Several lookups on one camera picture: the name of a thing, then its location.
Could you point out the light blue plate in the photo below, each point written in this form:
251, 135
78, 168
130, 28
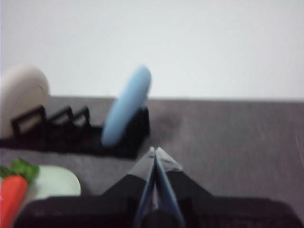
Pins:
126, 111

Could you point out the pale green plate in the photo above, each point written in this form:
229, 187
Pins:
57, 183

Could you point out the orange toy carrot green leaves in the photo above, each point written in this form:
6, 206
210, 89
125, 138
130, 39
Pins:
12, 190

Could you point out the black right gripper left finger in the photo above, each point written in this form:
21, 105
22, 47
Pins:
99, 209

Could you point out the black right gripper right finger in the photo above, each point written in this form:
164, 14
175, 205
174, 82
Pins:
225, 211

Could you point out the cream white plate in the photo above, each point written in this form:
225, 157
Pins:
21, 95

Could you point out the black plate rack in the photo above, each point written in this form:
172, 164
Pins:
78, 140

